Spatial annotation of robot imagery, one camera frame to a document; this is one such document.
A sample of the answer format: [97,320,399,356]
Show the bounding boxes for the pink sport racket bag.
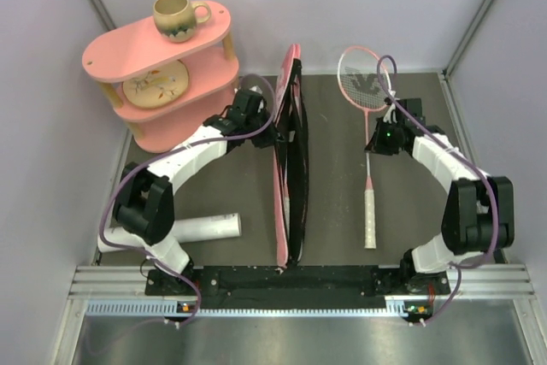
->
[273,44,309,271]

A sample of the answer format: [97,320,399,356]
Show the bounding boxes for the pink badminton racket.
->
[273,81,300,268]
[337,45,391,250]

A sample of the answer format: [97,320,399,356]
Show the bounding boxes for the white shuttlecock tube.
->
[105,213,241,247]

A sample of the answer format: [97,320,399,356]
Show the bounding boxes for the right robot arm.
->
[365,98,515,294]

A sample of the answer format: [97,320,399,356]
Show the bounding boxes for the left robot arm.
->
[98,86,277,294]

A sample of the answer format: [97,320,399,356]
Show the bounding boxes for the pink three-tier wooden shelf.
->
[82,0,239,153]

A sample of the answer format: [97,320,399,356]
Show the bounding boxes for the cream floral plate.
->
[121,61,190,109]

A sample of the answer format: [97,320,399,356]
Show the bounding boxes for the beige ceramic mug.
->
[153,0,212,43]

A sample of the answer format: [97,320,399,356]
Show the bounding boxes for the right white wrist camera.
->
[383,98,397,124]

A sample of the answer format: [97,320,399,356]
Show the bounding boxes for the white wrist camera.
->
[242,87,265,106]
[383,98,397,124]

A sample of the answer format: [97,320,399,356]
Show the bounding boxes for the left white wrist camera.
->
[242,87,265,106]

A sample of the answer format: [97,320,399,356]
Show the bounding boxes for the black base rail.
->
[68,263,534,321]

